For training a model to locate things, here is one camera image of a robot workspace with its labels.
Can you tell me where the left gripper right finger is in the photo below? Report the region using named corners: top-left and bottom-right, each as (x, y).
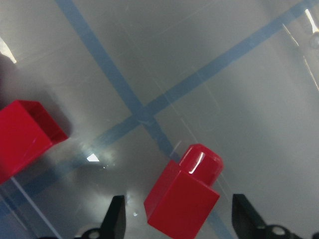
top-left (231, 194), bottom-right (267, 239)

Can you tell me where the red block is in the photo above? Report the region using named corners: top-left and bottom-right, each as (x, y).
top-left (144, 144), bottom-right (224, 239)
top-left (0, 100), bottom-right (68, 183)

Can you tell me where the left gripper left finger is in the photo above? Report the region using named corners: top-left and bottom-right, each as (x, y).
top-left (100, 195), bottom-right (126, 239)

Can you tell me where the clear plastic storage box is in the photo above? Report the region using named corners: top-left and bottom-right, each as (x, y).
top-left (0, 0), bottom-right (319, 239)

